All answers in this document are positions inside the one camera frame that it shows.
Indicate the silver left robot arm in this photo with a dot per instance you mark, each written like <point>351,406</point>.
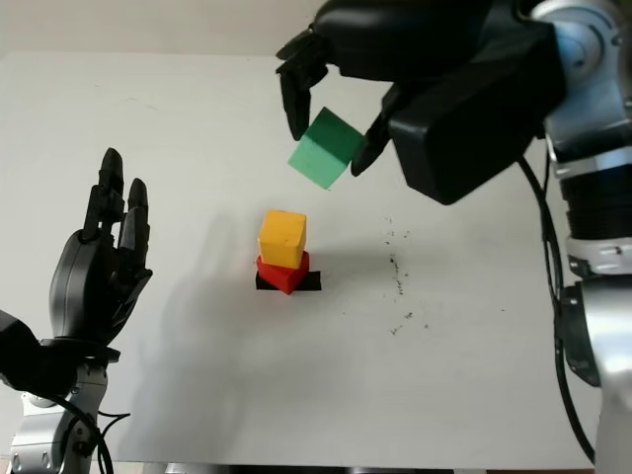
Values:
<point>44,434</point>

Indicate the black tape square marker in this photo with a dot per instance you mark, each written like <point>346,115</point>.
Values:
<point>312,281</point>

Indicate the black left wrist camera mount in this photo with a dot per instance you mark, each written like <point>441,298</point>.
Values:
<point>22,355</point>

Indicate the red wooden block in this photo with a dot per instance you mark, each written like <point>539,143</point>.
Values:
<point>284,279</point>

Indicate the green wooden block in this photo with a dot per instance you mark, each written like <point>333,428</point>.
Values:
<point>321,158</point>

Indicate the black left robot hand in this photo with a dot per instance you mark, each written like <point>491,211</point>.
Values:
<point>84,291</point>

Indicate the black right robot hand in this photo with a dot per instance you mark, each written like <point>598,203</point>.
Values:
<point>405,39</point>

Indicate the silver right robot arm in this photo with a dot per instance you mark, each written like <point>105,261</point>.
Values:
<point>612,321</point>

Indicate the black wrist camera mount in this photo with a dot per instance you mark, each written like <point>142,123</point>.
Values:
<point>22,355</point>
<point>469,128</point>

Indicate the yellow wooden block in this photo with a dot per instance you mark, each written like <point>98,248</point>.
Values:
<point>281,237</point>

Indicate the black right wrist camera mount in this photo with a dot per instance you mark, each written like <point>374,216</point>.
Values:
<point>469,128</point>

